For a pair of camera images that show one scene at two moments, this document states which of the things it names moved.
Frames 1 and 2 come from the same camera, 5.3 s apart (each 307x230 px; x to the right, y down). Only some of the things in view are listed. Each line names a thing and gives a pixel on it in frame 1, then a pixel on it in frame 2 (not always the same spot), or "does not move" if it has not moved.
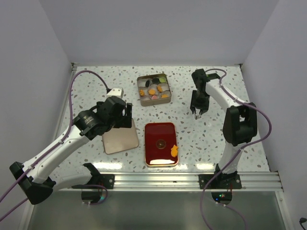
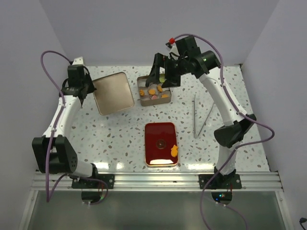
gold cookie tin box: (154, 89) does not move
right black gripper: (194, 104) → (159, 61)
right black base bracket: (219, 181) does not move
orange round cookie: (151, 91) does not move
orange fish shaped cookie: (174, 151) does not move
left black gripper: (124, 121) → (88, 77)
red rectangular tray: (160, 138) does not move
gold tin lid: (120, 139) → (113, 93)
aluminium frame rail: (258, 181) does not move
